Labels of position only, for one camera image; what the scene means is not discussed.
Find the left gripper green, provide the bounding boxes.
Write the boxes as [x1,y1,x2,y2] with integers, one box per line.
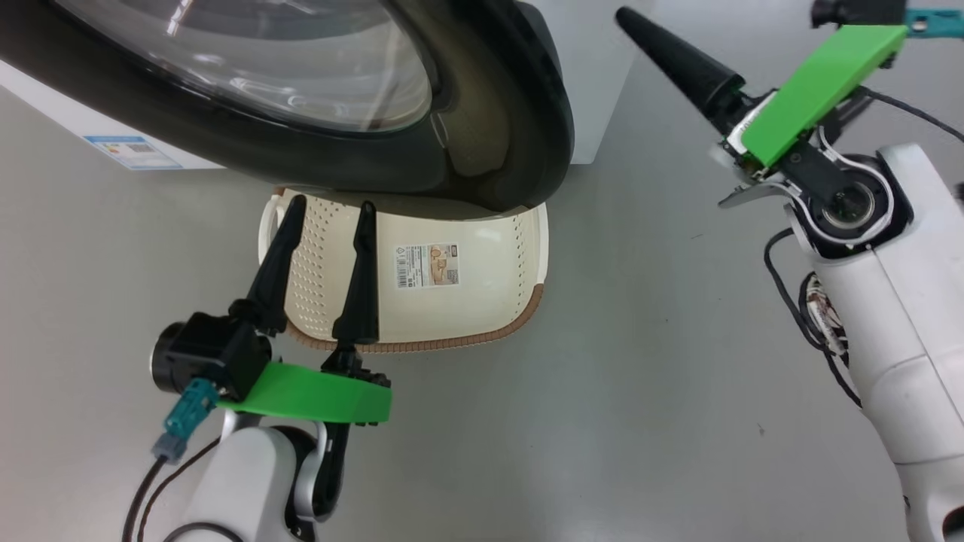
[217,194,393,427]

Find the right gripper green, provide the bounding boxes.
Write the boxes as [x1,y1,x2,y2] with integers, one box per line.
[615,6,910,208]

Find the black glass washing machine door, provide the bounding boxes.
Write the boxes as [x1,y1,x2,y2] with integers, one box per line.
[0,0,575,214]

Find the white front-load washing machine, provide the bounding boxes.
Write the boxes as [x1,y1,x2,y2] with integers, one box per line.
[0,0,656,171]

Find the cream perforated laundry basket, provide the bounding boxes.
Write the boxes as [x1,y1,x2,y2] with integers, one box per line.
[258,188,549,355]

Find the paper product label sticker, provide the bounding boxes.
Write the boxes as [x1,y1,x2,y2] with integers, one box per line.
[394,242,461,291]

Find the blue white energy label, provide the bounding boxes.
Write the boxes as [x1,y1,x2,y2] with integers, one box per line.
[84,135,184,171]

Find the teal left camera connector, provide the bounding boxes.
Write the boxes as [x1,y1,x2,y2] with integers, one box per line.
[151,379,219,462]

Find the teal camera connector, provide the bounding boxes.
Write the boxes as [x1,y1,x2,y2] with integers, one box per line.
[151,379,219,462]
[904,8,964,40]

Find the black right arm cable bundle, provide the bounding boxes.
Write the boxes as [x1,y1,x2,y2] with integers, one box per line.
[764,228,864,409]

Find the black right camera cable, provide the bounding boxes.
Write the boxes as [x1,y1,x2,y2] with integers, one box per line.
[859,85,964,145]

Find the black camera cable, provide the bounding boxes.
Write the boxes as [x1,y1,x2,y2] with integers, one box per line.
[120,439,242,542]
[859,85,964,145]

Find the teal right camera connector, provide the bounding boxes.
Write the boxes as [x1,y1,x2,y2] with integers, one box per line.
[904,8,964,40]

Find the black left camera cable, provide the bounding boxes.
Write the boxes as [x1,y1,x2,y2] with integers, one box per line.
[120,439,242,542]

